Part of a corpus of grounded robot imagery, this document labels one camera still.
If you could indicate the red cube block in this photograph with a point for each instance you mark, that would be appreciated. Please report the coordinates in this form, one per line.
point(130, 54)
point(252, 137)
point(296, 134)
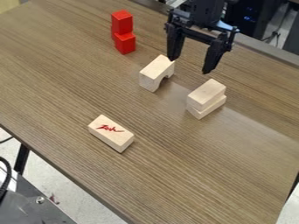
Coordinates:
point(122, 22)
point(125, 43)

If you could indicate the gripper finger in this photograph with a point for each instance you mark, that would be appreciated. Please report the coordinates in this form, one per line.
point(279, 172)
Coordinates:
point(174, 43)
point(214, 55)

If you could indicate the white block with red scribble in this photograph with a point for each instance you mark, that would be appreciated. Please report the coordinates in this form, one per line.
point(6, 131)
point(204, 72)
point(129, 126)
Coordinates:
point(111, 133)

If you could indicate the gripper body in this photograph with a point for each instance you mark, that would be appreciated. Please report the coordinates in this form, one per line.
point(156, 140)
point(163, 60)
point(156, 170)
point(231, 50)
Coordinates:
point(202, 14)

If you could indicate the white arch block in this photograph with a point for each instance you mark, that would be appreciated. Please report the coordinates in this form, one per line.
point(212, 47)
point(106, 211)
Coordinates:
point(157, 73)

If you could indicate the white rectangle block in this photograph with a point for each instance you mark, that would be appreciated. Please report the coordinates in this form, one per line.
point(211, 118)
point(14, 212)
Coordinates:
point(210, 109)
point(206, 94)

